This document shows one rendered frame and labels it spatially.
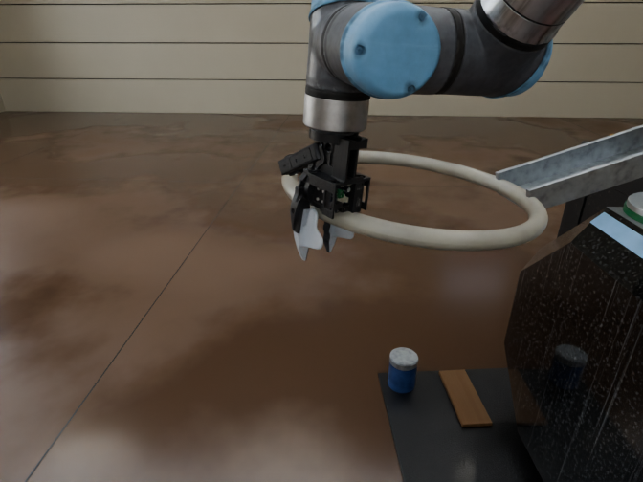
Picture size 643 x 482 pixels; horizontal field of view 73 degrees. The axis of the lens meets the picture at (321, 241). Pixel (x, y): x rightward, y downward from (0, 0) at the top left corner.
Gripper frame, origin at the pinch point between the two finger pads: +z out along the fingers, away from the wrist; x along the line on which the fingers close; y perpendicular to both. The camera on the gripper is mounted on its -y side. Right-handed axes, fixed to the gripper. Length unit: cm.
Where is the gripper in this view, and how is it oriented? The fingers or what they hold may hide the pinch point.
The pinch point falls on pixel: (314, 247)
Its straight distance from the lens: 72.9
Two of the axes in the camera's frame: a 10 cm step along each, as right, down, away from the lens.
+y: 6.5, 3.9, -6.6
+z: -0.8, 8.9, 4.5
